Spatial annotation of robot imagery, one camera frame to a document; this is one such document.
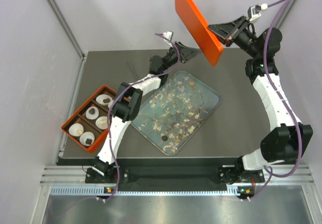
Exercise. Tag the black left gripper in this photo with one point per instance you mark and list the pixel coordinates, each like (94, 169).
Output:
(186, 53)

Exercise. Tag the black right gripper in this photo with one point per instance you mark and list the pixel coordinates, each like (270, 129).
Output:
(226, 32)

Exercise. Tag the orange box lid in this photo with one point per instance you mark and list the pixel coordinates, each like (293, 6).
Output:
(197, 26)

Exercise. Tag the silver metal tongs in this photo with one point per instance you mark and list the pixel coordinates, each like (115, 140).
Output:
(133, 70)

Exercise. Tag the dark square chocolate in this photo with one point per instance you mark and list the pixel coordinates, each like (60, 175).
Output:
(89, 141)

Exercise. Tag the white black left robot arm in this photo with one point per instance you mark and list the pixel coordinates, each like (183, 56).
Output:
(126, 105)

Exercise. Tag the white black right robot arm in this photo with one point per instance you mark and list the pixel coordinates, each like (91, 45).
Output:
(288, 137)

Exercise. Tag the orange chocolate box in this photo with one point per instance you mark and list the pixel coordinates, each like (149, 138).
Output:
(79, 116)

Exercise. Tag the blossom pattern serving tray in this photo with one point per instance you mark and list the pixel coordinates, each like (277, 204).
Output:
(176, 110)

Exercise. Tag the white paper cup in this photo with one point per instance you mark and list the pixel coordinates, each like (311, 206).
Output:
(110, 104)
(73, 129)
(101, 126)
(92, 116)
(85, 136)
(101, 97)

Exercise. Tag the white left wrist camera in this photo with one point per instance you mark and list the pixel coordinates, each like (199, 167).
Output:
(167, 37)

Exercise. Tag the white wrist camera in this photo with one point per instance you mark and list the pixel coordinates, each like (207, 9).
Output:
(167, 37)
(254, 12)

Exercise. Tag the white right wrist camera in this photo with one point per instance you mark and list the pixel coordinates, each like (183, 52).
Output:
(254, 12)

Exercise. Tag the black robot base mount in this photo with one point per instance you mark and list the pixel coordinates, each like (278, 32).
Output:
(158, 173)

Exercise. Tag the grey slotted cable duct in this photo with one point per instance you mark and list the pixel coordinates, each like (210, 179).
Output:
(107, 191)

